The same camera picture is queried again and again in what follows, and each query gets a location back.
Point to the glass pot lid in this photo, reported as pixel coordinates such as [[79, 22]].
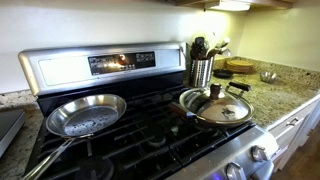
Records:
[[228, 107]]

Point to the perforated steel utensil holder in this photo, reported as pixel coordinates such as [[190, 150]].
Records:
[[200, 73]]

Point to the dark kitchen utensil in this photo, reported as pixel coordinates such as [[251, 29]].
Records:
[[199, 46]]

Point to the small black cast iron skillet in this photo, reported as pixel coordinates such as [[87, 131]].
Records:
[[222, 74]]

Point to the wooden spatula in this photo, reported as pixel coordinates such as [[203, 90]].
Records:
[[213, 52]]

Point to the stainless steel frying pan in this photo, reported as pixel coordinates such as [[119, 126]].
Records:
[[86, 116]]

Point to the wooden cutting board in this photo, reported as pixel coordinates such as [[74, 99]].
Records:
[[240, 66]]

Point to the stainless steel gas range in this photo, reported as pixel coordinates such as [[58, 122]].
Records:
[[66, 70]]

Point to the small metal bowl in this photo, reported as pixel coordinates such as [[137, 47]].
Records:
[[268, 77]]

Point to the under-cabinet light strip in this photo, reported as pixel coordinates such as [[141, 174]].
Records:
[[230, 5]]

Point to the silver stove knob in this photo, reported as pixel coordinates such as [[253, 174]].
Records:
[[235, 172], [259, 153]]

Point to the kitchen base cabinet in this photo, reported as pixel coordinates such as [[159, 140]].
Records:
[[283, 133]]

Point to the wooden upper cabinet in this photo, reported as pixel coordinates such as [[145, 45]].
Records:
[[273, 2]]

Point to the flat black countertop device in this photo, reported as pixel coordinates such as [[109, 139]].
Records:
[[9, 128]]

